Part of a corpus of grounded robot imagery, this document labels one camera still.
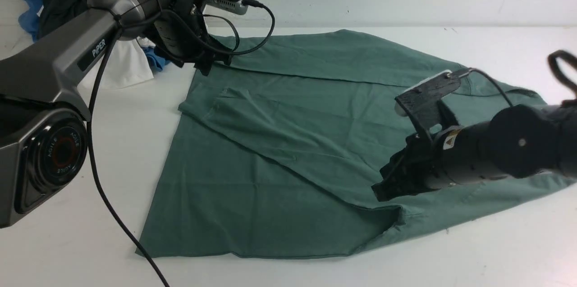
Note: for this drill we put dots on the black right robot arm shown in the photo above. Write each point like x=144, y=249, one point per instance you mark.
x=519, y=142

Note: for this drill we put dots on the white crumpled garment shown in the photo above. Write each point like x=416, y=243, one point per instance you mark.
x=127, y=66

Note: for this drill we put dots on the green long-sleeve shirt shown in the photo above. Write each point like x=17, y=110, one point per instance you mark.
x=275, y=156

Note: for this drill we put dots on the blue crumpled garment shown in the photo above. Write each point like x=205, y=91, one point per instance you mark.
x=29, y=20

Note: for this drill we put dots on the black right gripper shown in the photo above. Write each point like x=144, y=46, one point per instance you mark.
x=411, y=171

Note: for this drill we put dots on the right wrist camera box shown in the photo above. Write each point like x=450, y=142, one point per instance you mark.
x=423, y=105

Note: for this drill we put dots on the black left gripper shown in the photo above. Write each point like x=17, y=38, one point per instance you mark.
x=181, y=36

